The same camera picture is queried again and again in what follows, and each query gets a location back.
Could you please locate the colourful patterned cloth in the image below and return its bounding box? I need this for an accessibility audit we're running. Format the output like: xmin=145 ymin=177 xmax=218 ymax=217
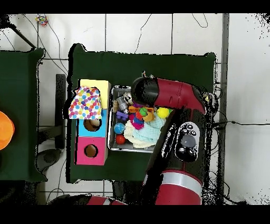
xmin=68 ymin=86 xmax=103 ymax=120

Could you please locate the orange bowl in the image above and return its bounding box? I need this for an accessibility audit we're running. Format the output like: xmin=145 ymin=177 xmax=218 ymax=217
xmin=0 ymin=110 xmax=15 ymax=151

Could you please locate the crushed silver can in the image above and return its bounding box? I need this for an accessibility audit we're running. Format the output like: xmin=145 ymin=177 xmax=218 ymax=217
xmin=116 ymin=95 xmax=132 ymax=111

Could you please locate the shallow clear bin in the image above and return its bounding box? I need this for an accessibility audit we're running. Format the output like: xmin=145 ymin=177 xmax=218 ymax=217
xmin=107 ymin=86 xmax=173 ymax=154

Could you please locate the orange building block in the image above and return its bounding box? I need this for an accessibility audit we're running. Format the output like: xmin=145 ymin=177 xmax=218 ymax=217
xmin=128 ymin=105 xmax=144 ymax=114

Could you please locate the wooden box with three holes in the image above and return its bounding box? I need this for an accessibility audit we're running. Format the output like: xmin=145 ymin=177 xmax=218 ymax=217
xmin=75 ymin=78 xmax=112 ymax=166

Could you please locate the light teal cloth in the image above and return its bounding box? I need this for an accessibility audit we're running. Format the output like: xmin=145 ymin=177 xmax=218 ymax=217
xmin=126 ymin=117 xmax=166 ymax=148

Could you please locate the dark green table cloth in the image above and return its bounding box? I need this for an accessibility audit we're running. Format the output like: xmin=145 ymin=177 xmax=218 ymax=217
xmin=67 ymin=43 xmax=217 ymax=184

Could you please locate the yellow ball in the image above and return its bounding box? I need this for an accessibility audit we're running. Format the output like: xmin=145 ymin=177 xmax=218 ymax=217
xmin=157 ymin=107 xmax=170 ymax=119

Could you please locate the green covered side table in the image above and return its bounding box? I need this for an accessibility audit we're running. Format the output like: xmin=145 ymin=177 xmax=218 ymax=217
xmin=0 ymin=48 xmax=45 ymax=182

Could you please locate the brown monkey toy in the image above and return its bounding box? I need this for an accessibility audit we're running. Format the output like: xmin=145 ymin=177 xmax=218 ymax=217
xmin=142 ymin=109 xmax=158 ymax=123

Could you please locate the small colourful toy on floor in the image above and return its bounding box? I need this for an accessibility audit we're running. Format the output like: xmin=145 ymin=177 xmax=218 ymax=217
xmin=35 ymin=14 xmax=49 ymax=27

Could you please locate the blue globe ball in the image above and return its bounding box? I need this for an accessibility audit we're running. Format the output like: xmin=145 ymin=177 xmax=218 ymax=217
xmin=113 ymin=122 xmax=126 ymax=135

